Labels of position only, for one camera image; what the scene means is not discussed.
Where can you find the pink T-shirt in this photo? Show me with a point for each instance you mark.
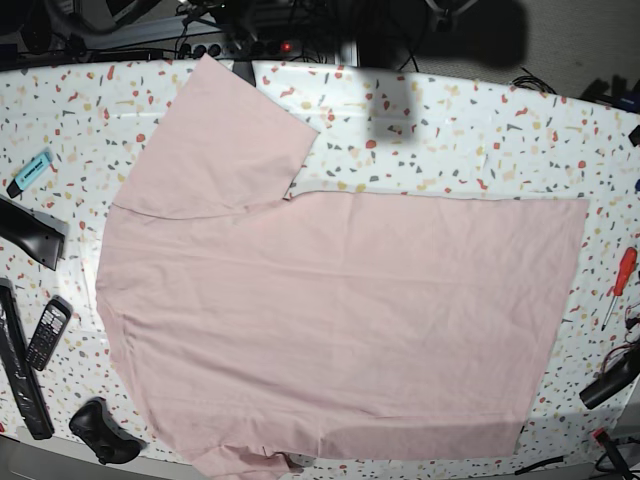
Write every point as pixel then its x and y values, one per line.
pixel 246 325

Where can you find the black clamp at table edge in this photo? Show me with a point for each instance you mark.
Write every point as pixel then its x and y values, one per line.
pixel 245 71

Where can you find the black game controller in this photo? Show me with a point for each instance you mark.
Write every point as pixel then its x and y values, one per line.
pixel 109 442

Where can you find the light blue highlighter marker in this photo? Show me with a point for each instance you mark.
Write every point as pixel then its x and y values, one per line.
pixel 29 173

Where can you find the long black bar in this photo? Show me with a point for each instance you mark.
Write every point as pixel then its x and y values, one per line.
pixel 21 376

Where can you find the red and black tool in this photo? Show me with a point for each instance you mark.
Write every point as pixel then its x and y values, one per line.
pixel 611 452

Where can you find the power strip with red switch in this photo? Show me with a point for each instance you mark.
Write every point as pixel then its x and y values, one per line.
pixel 226 50

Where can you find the red handled screwdriver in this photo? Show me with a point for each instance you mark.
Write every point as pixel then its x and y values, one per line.
pixel 626 267

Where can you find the black cylinder with wires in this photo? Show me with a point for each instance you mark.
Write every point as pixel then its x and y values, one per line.
pixel 615 379

